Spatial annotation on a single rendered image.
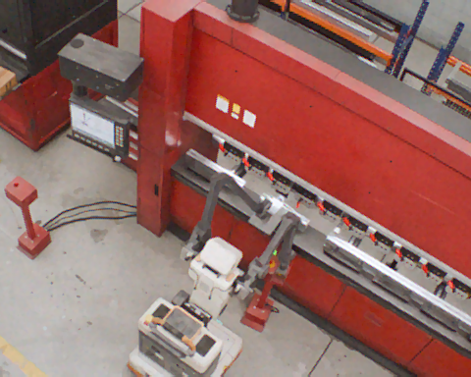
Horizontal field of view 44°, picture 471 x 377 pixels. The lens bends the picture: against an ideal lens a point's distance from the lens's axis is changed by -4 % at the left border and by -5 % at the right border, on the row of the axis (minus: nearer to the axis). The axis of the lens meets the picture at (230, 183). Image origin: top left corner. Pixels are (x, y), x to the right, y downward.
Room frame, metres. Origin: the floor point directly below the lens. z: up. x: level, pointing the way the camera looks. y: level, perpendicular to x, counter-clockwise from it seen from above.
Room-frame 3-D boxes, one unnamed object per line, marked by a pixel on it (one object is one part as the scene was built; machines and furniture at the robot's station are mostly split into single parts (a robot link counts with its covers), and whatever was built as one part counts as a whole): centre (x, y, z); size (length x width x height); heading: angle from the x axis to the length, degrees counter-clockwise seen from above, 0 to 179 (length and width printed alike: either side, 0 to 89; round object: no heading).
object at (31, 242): (2.44, 1.54, 0.41); 0.25 x 0.20 x 0.83; 156
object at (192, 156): (2.88, 0.13, 0.92); 0.50 x 0.06 x 0.10; 66
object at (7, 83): (3.25, 2.03, 1.04); 0.30 x 0.26 x 0.12; 65
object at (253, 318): (2.24, -0.43, 0.06); 0.25 x 0.20 x 0.12; 165
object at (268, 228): (2.52, -0.31, 1.00); 0.26 x 0.18 x 0.01; 156
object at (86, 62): (2.76, 0.96, 1.53); 0.51 x 0.25 x 0.85; 74
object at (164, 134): (3.21, 0.45, 1.15); 0.85 x 0.25 x 2.30; 156
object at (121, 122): (2.66, 0.93, 1.42); 0.45 x 0.12 x 0.36; 74
